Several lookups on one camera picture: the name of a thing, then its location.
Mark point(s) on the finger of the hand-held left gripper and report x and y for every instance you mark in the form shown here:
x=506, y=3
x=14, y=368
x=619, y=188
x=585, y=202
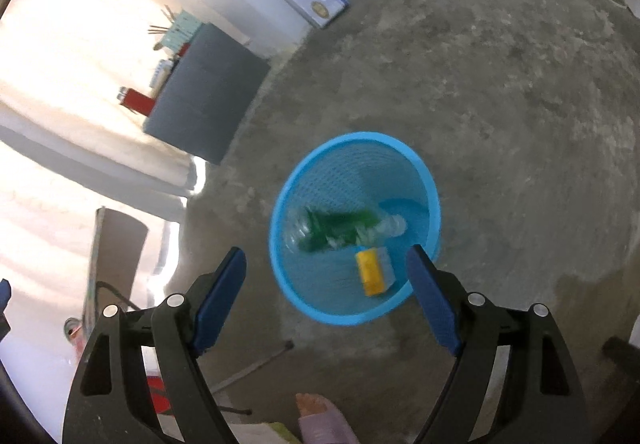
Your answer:
x=4, y=296

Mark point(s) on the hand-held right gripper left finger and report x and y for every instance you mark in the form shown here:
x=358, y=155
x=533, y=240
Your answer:
x=220, y=296

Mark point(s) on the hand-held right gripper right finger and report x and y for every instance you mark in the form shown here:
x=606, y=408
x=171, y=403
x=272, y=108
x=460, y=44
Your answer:
x=434, y=304

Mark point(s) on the small yellow box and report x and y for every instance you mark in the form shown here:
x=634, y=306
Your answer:
x=372, y=274

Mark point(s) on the green plastic bottle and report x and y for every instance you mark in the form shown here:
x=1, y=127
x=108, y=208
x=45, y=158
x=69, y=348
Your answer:
x=340, y=226

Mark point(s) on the blue mesh waste basket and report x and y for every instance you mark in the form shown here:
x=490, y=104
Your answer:
x=345, y=174

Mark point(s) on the metal rod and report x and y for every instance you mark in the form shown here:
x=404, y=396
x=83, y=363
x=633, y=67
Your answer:
x=250, y=369

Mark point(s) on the person's foot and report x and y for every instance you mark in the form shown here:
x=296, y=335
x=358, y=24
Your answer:
x=325, y=421

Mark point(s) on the grey cabinet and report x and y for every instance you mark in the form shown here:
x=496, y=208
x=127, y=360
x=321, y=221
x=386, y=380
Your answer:
x=205, y=94

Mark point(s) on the red container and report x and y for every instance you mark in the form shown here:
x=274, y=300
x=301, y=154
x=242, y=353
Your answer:
x=137, y=100

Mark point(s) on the white blue roll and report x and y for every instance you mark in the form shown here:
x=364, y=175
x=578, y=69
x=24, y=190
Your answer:
x=161, y=73

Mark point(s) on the teal box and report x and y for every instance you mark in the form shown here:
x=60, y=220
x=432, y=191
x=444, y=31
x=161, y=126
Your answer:
x=181, y=32

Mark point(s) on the wooden sticks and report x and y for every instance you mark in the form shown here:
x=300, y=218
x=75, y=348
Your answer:
x=162, y=27

